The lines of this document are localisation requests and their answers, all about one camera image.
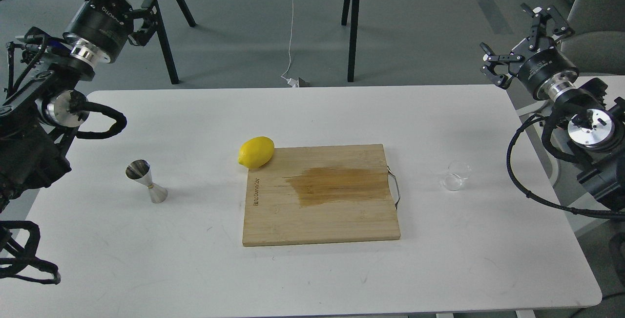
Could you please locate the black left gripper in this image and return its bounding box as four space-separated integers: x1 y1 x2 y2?
64 0 159 64

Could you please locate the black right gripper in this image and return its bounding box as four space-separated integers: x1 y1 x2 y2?
479 3 580 101

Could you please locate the small clear glass cup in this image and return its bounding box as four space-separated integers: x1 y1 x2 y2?
439 160 473 191

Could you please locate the steel double jigger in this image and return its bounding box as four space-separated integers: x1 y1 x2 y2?
125 159 169 204

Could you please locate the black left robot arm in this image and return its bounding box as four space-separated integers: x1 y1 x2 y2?
0 0 160 210

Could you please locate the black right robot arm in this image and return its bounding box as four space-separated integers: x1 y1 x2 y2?
480 3 625 221

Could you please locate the grey office chair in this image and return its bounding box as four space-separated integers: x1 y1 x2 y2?
561 0 625 75

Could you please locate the yellow lemon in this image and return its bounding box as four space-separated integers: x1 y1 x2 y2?
237 136 275 170

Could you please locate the bamboo cutting board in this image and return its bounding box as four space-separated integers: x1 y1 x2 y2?
242 144 400 247

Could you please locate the white cable with plug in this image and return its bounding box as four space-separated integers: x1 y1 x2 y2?
280 0 310 88

